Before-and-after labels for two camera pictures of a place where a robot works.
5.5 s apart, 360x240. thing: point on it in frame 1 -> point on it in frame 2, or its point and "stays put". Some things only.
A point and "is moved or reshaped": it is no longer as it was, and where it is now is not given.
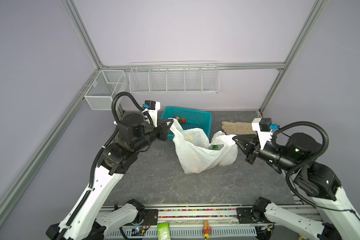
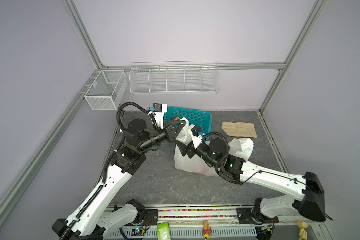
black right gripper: [244, 141] -> [186, 149]
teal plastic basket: [186, 117] stays put
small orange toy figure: [207, 230] stays put
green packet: [163, 231] stays put
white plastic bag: [197, 154] is moved or reshaped
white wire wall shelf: [175, 77] stays put
